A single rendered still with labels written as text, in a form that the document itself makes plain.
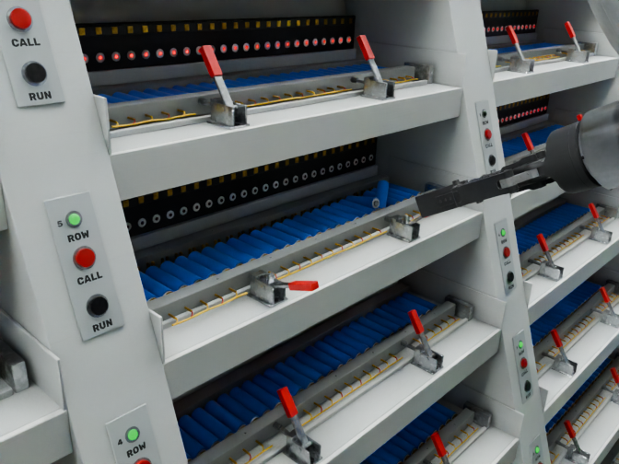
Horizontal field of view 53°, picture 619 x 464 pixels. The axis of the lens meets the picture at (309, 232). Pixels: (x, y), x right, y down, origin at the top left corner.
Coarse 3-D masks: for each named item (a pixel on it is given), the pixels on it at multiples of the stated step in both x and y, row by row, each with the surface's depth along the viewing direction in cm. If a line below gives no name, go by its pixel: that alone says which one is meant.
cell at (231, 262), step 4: (204, 248) 78; (208, 248) 78; (212, 248) 78; (204, 252) 78; (208, 252) 77; (212, 252) 77; (216, 252) 77; (220, 252) 77; (208, 256) 77; (212, 256) 77; (216, 256) 76; (220, 256) 76; (224, 256) 76; (228, 256) 76; (216, 260) 76; (220, 260) 76; (224, 260) 75; (228, 260) 75; (232, 260) 75; (236, 260) 75; (224, 264) 75; (228, 264) 75; (232, 264) 74; (236, 264) 74
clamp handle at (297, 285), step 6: (270, 276) 69; (270, 282) 69; (276, 282) 69; (282, 282) 69; (294, 282) 67; (300, 282) 66; (306, 282) 65; (312, 282) 65; (294, 288) 66; (300, 288) 65; (306, 288) 65; (312, 288) 64
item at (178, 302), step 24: (384, 216) 90; (312, 240) 80; (336, 240) 83; (264, 264) 73; (288, 264) 77; (312, 264) 77; (192, 288) 67; (216, 288) 69; (240, 288) 71; (168, 312) 64; (192, 312) 65
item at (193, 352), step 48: (288, 192) 93; (144, 240) 76; (384, 240) 87; (432, 240) 90; (288, 288) 73; (336, 288) 75; (192, 336) 63; (240, 336) 65; (288, 336) 71; (192, 384) 62
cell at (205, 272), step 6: (180, 258) 75; (186, 258) 75; (180, 264) 74; (186, 264) 74; (192, 264) 73; (198, 264) 73; (192, 270) 73; (198, 270) 72; (204, 270) 72; (210, 270) 72; (204, 276) 71; (210, 276) 72
